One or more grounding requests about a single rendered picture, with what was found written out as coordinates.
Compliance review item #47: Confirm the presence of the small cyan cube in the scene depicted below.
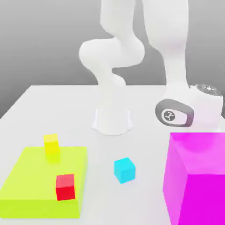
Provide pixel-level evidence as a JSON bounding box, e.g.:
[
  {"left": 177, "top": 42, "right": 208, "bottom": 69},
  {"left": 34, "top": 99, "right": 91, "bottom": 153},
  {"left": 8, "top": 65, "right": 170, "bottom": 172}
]
[{"left": 113, "top": 157, "right": 136, "bottom": 185}]

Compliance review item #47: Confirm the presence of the large magenta box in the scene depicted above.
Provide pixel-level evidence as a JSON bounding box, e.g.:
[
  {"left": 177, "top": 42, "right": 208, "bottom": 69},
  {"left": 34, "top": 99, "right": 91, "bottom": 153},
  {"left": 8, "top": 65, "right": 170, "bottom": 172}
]
[{"left": 162, "top": 132, "right": 225, "bottom": 225}]

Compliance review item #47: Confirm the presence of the large lime box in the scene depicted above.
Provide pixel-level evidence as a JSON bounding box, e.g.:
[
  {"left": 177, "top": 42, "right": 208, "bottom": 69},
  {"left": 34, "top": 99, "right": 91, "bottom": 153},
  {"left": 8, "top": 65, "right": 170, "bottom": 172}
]
[{"left": 0, "top": 146, "right": 88, "bottom": 219}]

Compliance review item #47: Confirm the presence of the small yellow cube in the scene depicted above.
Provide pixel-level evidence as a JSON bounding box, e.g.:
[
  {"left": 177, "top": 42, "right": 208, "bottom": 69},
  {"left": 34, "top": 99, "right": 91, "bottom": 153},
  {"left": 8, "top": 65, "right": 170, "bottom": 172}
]
[{"left": 43, "top": 133, "right": 61, "bottom": 163}]

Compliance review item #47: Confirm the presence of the small red cube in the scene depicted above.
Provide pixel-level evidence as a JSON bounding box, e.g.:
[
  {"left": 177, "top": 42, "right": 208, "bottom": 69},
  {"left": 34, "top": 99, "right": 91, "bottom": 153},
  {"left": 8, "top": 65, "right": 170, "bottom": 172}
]
[{"left": 55, "top": 174, "right": 76, "bottom": 201}]

